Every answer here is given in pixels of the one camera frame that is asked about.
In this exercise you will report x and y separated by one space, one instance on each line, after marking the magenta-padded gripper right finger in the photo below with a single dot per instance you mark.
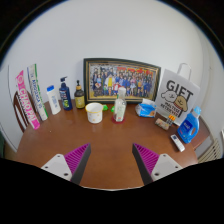
165 166

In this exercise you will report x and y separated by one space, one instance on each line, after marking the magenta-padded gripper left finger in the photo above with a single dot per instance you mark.
56 166

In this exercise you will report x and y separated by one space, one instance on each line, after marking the clear drink bottle white cap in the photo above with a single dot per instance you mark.
119 108

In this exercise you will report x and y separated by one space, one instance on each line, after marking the white remote control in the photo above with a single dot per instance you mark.
177 142

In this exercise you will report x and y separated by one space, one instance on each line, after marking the blue detergent bottle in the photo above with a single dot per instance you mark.
188 128

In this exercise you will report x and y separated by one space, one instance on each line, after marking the colourful puzzle cube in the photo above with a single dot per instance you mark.
171 120

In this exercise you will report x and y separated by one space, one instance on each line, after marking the white radiator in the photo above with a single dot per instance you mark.
210 151

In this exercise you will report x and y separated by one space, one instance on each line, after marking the blue tissue pack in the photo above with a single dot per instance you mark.
146 109

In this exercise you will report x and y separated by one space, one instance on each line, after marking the white bottle blue cap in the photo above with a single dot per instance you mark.
54 103

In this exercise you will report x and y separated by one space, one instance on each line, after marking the white door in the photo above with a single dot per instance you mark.
7 126

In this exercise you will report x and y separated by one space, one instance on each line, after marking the white cup yellow rim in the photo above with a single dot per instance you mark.
94 115

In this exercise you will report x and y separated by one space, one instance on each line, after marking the dark blue pump bottle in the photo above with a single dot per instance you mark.
66 98

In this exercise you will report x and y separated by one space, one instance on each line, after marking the long pink printed box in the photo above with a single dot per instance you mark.
28 103

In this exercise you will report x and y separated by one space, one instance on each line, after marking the brown pump bottle yellow label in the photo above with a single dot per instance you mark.
79 100

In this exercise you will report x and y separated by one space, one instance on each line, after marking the white paper gift bag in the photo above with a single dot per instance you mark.
178 96

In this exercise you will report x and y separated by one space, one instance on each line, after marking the long white green box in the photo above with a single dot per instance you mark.
38 96

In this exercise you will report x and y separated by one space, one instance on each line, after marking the green soap packet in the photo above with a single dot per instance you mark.
105 107
113 109

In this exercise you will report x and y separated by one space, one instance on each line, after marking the framed group photo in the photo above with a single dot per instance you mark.
121 80

